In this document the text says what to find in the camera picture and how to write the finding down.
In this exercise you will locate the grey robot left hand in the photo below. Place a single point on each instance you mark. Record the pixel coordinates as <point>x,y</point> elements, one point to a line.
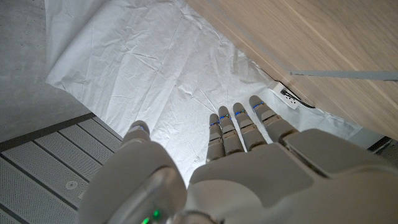
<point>264,180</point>

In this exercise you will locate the white power strip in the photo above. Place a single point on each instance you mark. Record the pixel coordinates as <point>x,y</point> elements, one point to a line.
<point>280,90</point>

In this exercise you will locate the white wrinkled backdrop sheet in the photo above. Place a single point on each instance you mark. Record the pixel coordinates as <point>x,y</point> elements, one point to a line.
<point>140,62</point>

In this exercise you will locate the round ceiling fixture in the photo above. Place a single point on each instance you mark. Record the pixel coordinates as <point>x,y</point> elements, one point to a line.
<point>71,185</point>

